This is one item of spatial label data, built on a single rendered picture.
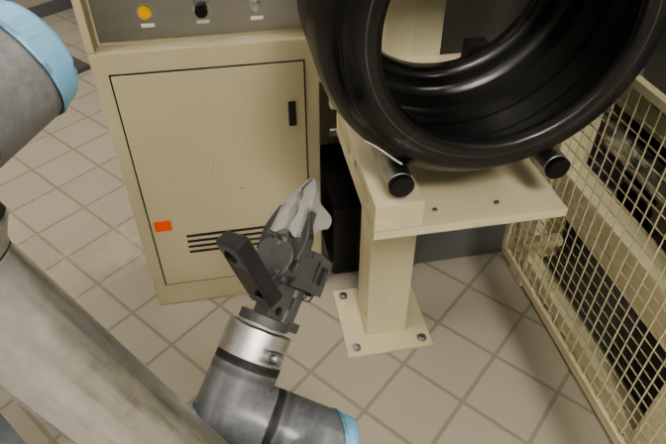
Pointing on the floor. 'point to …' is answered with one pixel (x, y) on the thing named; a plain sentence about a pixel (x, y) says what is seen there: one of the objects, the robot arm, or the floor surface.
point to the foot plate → (354, 330)
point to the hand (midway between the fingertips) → (306, 184)
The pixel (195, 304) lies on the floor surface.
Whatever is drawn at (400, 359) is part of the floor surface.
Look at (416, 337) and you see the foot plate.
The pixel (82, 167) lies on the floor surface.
